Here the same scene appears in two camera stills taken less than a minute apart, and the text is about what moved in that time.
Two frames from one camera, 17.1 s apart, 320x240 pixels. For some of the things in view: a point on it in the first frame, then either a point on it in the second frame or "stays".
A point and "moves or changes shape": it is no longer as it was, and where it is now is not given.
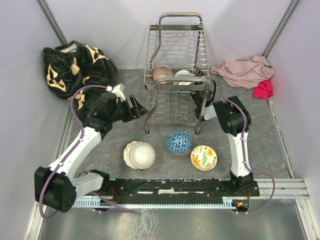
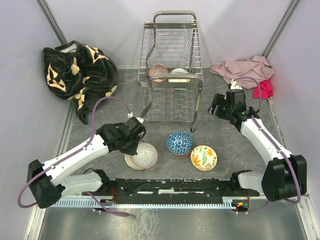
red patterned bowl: (162, 70) moves or changes shape
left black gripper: (133, 113) -> (132, 151)
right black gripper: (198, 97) -> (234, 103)
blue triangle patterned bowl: (179, 142) stays
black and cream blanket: (72, 65) stays
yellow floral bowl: (204, 157) stays
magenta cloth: (264, 90) stays
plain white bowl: (183, 75) -> (178, 71)
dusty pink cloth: (245, 73) stays
